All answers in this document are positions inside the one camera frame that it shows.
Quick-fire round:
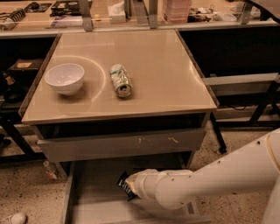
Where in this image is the white ceramic bowl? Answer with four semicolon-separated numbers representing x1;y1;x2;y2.
45;63;85;95

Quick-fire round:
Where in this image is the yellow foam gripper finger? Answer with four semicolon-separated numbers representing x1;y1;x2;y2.
125;174;140;194

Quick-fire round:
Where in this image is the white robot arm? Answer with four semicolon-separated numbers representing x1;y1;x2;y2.
125;129;280;224

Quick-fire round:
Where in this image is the pink plastic container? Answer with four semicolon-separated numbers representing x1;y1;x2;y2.
162;0;191;24

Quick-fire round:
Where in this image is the white shoe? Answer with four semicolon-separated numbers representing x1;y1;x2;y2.
0;213;27;224

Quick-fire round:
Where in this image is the closed grey top drawer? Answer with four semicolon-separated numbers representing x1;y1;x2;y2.
38;128;206;162

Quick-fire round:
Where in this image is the black box with label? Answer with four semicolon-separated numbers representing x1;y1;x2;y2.
8;59;43;72

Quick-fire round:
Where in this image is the white tissue box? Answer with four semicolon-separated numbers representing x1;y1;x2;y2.
108;1;126;23

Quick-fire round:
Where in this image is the green white soda can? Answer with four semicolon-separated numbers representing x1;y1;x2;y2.
109;64;132;98

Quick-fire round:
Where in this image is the long workbench behind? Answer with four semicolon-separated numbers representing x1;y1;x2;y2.
0;0;280;37

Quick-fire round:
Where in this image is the plastic bottle on floor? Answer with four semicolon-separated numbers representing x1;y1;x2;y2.
43;160;59;180

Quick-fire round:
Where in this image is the open grey middle drawer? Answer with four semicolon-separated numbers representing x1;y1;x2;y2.
61;154;211;224

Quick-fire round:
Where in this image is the black rxbar snack wrapper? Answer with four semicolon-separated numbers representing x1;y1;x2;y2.
117;171;137;202

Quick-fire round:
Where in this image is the grey drawer cabinet with counter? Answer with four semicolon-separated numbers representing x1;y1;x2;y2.
22;30;217;162

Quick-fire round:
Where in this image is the black tray on bench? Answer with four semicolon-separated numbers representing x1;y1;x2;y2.
50;0;81;17

